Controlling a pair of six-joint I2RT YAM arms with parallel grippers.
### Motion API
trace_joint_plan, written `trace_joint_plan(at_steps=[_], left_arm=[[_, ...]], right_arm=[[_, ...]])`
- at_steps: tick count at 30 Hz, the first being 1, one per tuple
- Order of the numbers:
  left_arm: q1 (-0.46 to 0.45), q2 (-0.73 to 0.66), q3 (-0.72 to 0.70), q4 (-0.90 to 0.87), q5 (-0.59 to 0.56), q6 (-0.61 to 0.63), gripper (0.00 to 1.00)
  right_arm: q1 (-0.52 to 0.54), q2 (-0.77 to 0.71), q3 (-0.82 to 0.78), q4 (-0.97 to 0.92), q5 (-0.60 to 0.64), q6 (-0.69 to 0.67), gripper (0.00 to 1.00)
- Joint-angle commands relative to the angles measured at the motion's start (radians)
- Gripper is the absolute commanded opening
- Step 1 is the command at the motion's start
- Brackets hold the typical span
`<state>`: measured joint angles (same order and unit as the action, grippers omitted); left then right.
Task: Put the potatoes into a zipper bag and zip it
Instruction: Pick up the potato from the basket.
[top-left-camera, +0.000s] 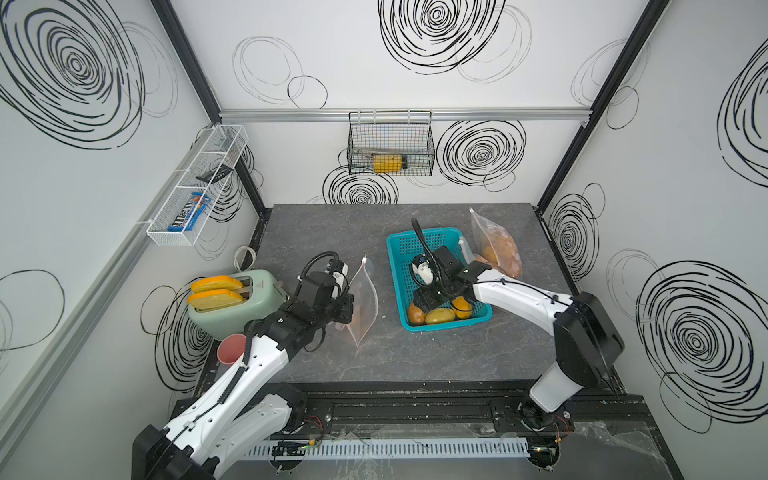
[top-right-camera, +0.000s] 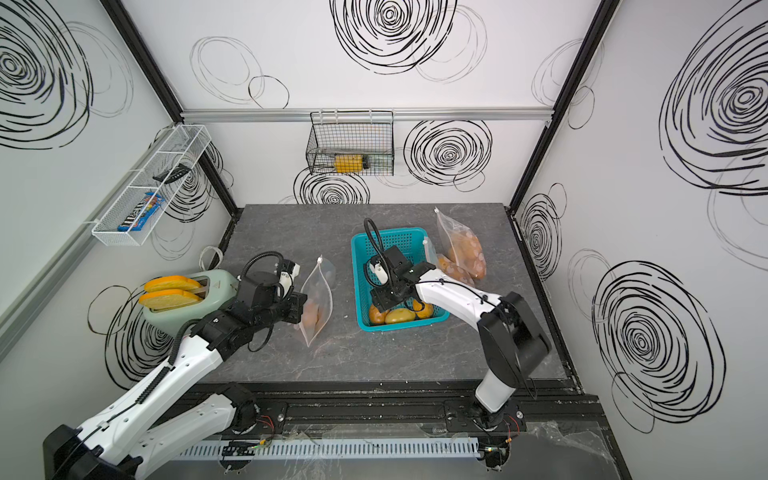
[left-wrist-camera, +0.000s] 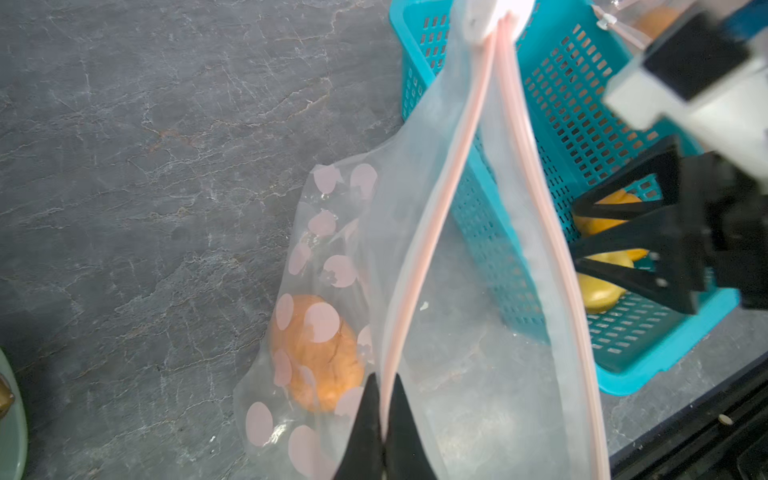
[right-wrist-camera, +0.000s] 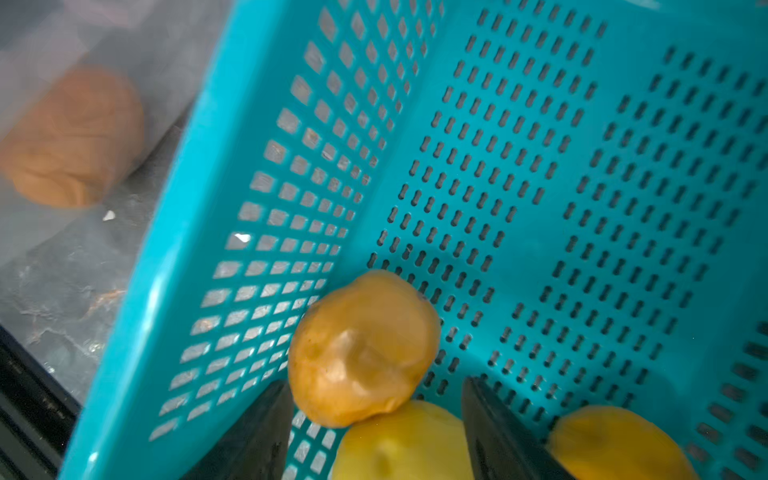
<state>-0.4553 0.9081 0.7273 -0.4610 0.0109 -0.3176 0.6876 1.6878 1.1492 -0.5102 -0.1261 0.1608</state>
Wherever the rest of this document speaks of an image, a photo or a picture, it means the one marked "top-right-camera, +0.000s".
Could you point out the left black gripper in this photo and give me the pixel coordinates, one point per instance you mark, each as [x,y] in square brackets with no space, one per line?
[296,300]

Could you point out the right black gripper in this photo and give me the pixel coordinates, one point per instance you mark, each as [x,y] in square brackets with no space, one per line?
[381,296]

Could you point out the teal plastic basket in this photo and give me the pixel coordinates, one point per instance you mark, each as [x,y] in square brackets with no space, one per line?
[363,247]

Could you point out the clear zipper bag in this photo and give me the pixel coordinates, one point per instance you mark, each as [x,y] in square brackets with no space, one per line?
[318,288]
[445,264]
[447,227]

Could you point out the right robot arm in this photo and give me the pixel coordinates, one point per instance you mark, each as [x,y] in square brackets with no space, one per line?
[513,341]

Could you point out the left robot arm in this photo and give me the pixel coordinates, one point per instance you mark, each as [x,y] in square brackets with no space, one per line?
[128,440]

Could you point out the potato right middle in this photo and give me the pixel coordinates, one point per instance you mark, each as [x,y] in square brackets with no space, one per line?
[423,310]

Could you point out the mint green toaster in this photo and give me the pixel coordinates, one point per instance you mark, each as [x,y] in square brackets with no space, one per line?
[218,287]

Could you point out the potato top right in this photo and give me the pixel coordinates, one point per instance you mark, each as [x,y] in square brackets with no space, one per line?
[310,316]

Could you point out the potato bottom left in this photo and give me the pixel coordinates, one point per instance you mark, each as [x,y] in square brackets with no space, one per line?
[377,317]

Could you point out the upper toast slice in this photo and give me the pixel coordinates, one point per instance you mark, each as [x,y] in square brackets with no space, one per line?
[172,282]

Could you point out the toast slice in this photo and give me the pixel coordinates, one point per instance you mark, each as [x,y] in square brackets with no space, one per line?
[172,282]
[169,299]

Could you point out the lower toast slice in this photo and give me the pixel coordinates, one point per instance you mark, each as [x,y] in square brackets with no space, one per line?
[169,299]

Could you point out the yellow item in basket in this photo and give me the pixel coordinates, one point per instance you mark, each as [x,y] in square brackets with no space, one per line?
[349,163]

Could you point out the blue candy packet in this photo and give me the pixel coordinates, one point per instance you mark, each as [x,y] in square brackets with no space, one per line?
[141,213]

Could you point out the black remote control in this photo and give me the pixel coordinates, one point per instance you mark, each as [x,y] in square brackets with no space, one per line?
[172,175]

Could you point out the black wire wall basket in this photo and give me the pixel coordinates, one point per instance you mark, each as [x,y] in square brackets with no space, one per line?
[366,132]

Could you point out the white wire shelf basket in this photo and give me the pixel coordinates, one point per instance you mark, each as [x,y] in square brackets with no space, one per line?
[180,144]

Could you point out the white slotted cable duct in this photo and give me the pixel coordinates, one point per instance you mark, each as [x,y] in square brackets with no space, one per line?
[333,449]

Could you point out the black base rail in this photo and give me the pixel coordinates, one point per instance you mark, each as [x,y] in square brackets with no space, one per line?
[450,405]

